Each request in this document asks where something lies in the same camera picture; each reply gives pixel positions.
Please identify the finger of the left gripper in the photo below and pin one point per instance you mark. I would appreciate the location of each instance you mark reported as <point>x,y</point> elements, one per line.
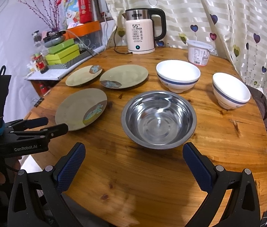
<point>53,130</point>
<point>25,124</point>

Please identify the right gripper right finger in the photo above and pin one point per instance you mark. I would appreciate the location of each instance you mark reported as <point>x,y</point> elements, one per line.
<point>242,208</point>

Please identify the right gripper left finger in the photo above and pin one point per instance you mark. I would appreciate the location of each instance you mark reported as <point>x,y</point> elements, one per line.
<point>36,198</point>

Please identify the green plate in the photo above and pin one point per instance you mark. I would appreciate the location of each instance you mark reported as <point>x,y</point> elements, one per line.
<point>125,76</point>
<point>83,75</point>
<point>81,108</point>

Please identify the steel mixing bowl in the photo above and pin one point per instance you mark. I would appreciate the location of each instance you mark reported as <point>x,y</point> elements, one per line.
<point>159,120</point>

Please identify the white bowl blue stripe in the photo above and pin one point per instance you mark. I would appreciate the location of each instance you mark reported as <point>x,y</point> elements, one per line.
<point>176,75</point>
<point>230,92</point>

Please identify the black binder clip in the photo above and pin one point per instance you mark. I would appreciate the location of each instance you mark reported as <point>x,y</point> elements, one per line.
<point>37,101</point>

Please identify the white side shelf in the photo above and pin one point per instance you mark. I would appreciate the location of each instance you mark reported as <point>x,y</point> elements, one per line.
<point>57,74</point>

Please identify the red small figurine jar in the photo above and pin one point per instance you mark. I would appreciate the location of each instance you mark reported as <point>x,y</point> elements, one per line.
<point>41,63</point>

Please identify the lime green box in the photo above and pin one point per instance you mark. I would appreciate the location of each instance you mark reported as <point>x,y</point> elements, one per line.
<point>63,56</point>

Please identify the dark green flat box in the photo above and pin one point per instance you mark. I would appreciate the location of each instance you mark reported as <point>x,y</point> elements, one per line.
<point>61,46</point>

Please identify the striped grey tray box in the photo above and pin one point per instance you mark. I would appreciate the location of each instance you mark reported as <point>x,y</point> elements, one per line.
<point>77,59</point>

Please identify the grey device on boxes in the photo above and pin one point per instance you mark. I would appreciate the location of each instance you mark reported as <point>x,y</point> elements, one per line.
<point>54,38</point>

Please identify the orange lid storage box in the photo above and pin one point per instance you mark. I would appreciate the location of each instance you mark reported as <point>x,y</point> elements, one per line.
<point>89,33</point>

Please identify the purple dried flower branches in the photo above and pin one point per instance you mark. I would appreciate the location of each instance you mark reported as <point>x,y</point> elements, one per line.
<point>49,12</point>

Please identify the white electric kettle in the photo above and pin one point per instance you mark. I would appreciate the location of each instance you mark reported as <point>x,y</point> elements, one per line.
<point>140,30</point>

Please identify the red snack bag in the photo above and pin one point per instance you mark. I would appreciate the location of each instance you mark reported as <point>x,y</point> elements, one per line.
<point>85,11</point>

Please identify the white plastic tub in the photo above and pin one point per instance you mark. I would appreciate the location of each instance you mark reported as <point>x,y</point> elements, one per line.
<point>198,52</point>

